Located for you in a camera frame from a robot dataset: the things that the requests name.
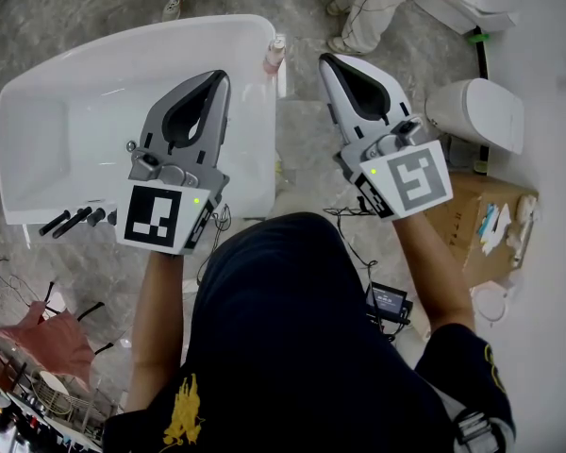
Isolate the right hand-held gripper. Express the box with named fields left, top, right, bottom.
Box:
left=318, top=53, right=455, bottom=224

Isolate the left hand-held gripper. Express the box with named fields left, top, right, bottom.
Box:
left=115, top=69, right=232, bottom=257

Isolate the pink bottle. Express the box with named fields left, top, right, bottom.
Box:
left=262, top=35, right=288, bottom=77

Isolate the white bathtub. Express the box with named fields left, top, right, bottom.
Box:
left=0, top=14, right=289, bottom=228

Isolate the person's right forearm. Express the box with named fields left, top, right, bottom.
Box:
left=392, top=210, right=476, bottom=335

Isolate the person's left forearm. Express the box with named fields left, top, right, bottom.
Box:
left=124, top=246, right=195, bottom=414

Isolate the cardboard box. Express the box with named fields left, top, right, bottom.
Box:
left=432, top=171, right=540, bottom=290

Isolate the black device with screen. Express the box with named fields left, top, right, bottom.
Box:
left=364, top=280, right=414, bottom=326

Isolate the person's dark clothing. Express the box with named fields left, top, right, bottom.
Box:
left=101, top=211, right=518, bottom=453

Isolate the white round plate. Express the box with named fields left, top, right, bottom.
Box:
left=473, top=284, right=509, bottom=323

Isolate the pink cloth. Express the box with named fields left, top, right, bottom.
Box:
left=0, top=299, right=98, bottom=393

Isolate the metal shelf rack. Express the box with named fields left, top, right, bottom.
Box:
left=0, top=327, right=124, bottom=453

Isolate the black hose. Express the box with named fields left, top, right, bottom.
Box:
left=473, top=25, right=492, bottom=175

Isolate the black cable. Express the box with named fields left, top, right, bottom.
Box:
left=322, top=195, right=379, bottom=274
left=195, top=203, right=233, bottom=288

